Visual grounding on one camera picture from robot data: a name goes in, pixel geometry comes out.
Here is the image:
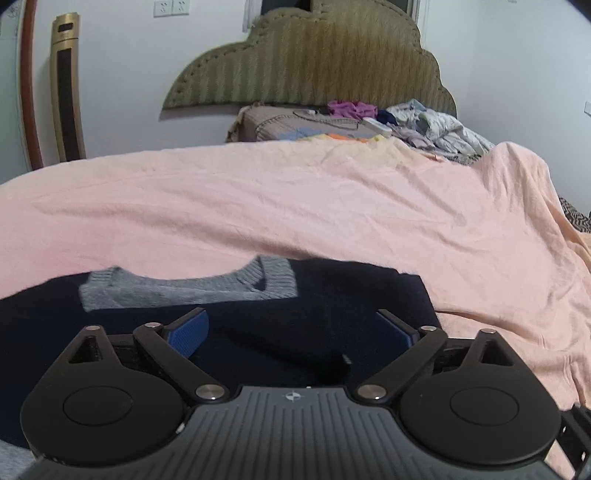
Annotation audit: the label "navy and grey knit sweater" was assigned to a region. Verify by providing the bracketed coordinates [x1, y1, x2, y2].
[1, 256, 439, 479]

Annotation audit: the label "pile of light clothes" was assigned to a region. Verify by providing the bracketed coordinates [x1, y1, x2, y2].
[384, 99, 495, 165]

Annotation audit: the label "pink bed blanket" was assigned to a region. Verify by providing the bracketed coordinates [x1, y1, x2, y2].
[0, 136, 591, 480]

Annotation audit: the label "black patterned fabric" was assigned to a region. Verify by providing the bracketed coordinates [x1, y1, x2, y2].
[559, 197, 591, 233]

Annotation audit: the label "white remote control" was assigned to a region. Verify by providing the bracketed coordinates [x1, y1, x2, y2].
[362, 117, 393, 138]

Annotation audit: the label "colourful striped cloth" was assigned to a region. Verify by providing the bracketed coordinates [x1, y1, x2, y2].
[276, 129, 387, 143]

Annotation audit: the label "brown patterned pillow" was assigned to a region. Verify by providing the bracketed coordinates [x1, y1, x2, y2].
[226, 105, 375, 142]

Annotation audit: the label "purple garment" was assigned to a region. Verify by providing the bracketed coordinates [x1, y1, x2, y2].
[327, 101, 378, 120]

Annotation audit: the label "olive upholstered headboard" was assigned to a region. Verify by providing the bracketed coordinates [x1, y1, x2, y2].
[163, 1, 457, 115]

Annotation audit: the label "gold tower fan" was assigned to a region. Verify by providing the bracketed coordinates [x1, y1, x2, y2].
[49, 12, 86, 162]

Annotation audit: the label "brown wooden door frame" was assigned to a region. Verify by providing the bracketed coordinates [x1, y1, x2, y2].
[19, 0, 43, 170]

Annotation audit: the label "white wall socket pair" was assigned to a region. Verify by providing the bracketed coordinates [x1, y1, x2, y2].
[153, 0, 190, 18]

